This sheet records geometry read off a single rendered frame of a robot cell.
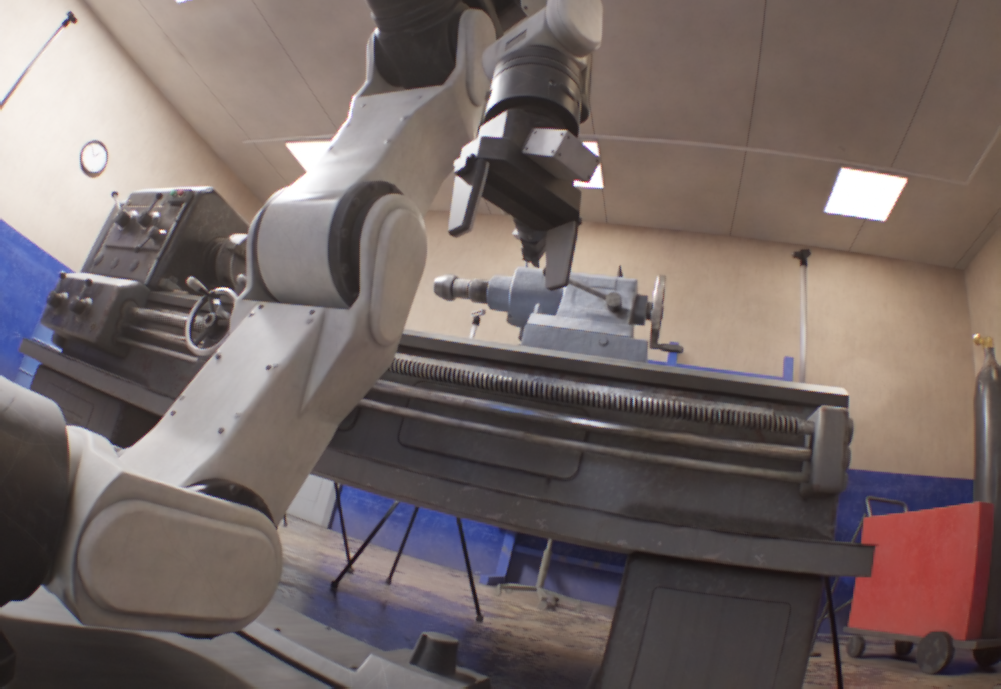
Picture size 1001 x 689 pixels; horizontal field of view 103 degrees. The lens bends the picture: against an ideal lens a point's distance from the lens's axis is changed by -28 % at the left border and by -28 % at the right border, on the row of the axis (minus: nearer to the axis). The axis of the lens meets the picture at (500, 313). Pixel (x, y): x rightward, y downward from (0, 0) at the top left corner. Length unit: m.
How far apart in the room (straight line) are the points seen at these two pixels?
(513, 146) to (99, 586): 0.43
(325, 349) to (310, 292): 0.08
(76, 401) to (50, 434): 1.89
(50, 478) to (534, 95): 0.46
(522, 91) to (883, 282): 5.27
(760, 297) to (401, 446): 4.16
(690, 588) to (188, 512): 1.03
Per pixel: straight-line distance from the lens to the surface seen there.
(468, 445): 1.37
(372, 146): 0.65
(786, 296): 5.22
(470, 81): 0.75
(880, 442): 5.04
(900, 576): 3.12
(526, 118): 0.48
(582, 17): 0.58
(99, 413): 2.14
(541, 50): 0.53
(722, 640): 1.26
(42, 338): 5.07
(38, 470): 0.38
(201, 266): 2.39
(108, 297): 2.20
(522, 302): 1.66
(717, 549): 1.12
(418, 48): 0.77
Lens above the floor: 0.37
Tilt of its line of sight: 22 degrees up
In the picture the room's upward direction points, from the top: 15 degrees clockwise
